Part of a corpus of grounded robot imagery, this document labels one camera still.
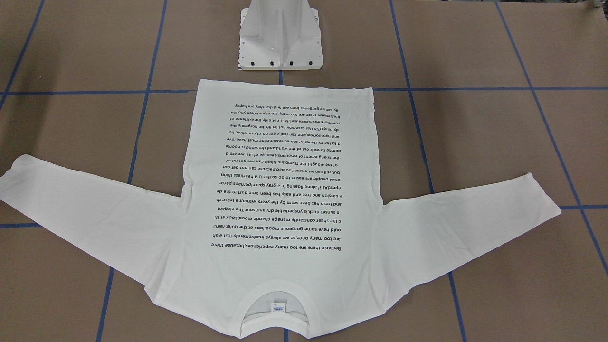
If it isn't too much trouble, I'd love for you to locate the white long-sleeve printed shirt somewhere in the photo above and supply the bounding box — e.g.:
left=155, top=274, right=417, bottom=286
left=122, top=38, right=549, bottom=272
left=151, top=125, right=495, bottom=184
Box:
left=1, top=79, right=561, bottom=338

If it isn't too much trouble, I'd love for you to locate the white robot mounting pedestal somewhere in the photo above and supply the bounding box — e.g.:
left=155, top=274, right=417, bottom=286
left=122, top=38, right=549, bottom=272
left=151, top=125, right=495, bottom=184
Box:
left=238, top=0, right=323, bottom=71

